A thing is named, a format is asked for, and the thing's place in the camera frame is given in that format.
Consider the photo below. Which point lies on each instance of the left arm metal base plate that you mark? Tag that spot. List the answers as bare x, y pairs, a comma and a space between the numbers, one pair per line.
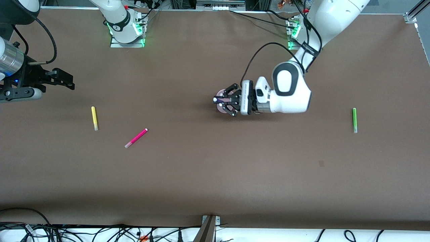
291, 33

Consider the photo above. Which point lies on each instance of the green highlighter pen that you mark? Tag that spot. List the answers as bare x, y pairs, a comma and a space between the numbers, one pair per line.
354, 117

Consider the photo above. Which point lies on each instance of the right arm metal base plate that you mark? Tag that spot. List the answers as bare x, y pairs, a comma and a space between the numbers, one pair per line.
127, 44

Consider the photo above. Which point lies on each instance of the purple highlighter pen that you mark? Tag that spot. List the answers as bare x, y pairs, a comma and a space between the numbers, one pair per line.
221, 99

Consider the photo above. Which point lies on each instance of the aluminium frame rail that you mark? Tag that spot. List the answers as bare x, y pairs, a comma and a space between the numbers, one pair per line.
220, 4

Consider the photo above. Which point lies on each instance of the pink pen holder cup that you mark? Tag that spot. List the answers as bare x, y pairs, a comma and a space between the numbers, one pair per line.
222, 109

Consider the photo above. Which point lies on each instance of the pink highlighter pen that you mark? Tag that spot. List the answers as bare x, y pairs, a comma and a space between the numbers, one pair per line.
137, 137

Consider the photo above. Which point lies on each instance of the yellow highlighter pen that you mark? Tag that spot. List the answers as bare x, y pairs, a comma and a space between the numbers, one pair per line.
94, 116

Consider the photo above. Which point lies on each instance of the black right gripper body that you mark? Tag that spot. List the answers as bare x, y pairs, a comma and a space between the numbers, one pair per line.
29, 76

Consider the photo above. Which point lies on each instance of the aluminium corner bracket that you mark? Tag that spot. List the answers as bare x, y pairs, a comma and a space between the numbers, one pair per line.
412, 15

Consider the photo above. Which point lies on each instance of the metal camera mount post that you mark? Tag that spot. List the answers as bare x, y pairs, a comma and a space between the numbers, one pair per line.
205, 232

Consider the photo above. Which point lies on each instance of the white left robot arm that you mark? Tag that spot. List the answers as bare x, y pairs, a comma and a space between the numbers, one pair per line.
289, 97

